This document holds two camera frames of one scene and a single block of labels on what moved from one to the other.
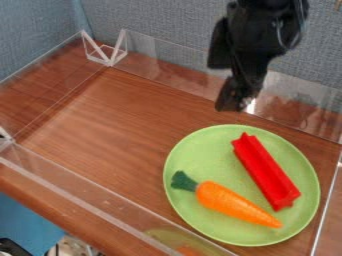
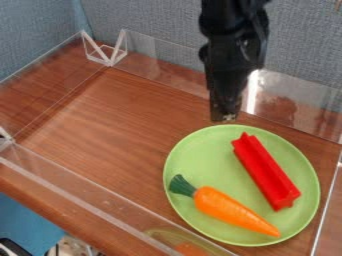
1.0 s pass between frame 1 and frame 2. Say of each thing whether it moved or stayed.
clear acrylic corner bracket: stayed
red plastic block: stayed
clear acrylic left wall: stayed
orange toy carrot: moved
